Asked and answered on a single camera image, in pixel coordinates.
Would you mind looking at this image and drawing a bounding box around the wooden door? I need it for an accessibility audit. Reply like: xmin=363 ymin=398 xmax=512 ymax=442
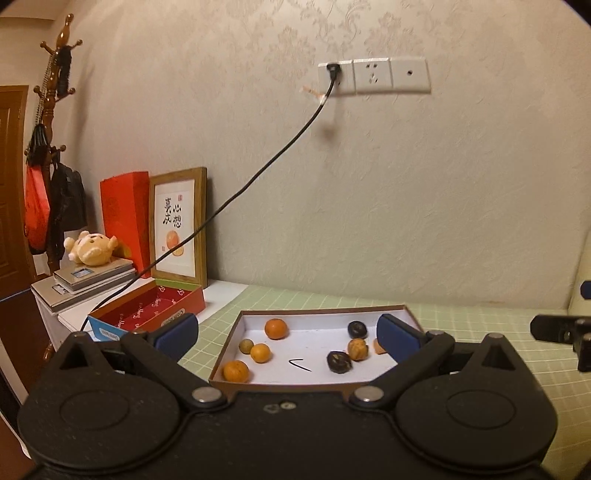
xmin=0 ymin=85 xmax=35 ymax=296

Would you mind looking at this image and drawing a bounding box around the green checked tablecloth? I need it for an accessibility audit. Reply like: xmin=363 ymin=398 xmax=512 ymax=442
xmin=178 ymin=284 xmax=591 ymax=480

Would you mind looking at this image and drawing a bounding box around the red gift box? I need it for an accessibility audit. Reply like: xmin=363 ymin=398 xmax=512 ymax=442
xmin=88 ymin=278 xmax=206 ymax=342

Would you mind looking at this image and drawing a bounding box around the white wall socket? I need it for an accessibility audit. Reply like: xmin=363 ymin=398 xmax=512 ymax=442
xmin=390 ymin=56 xmax=431 ymax=93
xmin=318 ymin=59 xmax=356 ymax=95
xmin=353 ymin=58 xmax=393 ymax=94

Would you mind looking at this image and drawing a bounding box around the black hanging jacket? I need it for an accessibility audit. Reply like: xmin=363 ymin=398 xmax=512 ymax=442
xmin=48 ymin=161 xmax=88 ymax=260

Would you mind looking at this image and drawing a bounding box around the cream thermos jug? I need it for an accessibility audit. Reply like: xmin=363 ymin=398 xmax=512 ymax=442
xmin=567 ymin=249 xmax=591 ymax=317

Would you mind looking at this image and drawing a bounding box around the black power cable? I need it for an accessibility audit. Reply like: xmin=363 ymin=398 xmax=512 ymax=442
xmin=79 ymin=62 xmax=342 ymax=333

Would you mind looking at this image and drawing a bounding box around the plush toy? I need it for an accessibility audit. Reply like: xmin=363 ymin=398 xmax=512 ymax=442
xmin=64 ymin=231 xmax=120 ymax=267

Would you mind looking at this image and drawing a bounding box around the black hanging bag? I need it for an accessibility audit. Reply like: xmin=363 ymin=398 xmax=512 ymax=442
xmin=25 ymin=124 xmax=52 ymax=167

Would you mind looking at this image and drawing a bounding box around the red paper bag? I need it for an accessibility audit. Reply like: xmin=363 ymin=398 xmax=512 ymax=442
xmin=100 ymin=172 xmax=152 ymax=280

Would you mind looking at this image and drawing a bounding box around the large orange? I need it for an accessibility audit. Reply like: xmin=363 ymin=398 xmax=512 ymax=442
xmin=223 ymin=360 xmax=250 ymax=383

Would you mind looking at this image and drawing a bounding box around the black strap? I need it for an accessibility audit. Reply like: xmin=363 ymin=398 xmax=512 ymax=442
xmin=55 ymin=46 xmax=75 ymax=97

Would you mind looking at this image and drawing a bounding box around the wooden coat rack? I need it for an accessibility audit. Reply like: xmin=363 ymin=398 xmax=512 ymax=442
xmin=33 ymin=14 xmax=84 ymax=365

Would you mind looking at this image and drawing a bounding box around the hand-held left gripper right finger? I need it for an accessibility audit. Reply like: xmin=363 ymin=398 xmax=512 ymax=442
xmin=349 ymin=313 xmax=522 ymax=410

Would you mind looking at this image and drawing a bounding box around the white cardboard box tray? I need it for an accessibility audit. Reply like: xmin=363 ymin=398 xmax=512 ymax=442
xmin=209 ymin=305 xmax=428 ymax=393

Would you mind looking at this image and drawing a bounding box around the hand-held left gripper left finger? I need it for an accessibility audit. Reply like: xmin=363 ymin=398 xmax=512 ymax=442
xmin=55 ymin=313 xmax=227 ymax=410

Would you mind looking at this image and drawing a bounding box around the red hanging bag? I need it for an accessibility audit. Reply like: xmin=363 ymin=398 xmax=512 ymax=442
xmin=24 ymin=164 xmax=51 ymax=254

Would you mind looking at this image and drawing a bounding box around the wooden picture frame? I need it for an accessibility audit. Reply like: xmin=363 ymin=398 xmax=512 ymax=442
xmin=148 ymin=167 xmax=208 ymax=289

